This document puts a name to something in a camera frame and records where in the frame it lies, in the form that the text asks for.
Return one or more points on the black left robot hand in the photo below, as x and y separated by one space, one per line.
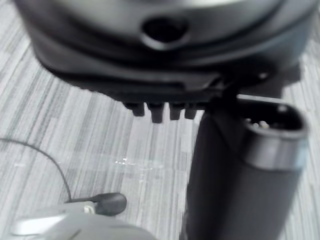
175 62

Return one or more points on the dark robot foot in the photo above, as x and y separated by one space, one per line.
110 203

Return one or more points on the silver robot leg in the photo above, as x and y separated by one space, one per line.
75 225

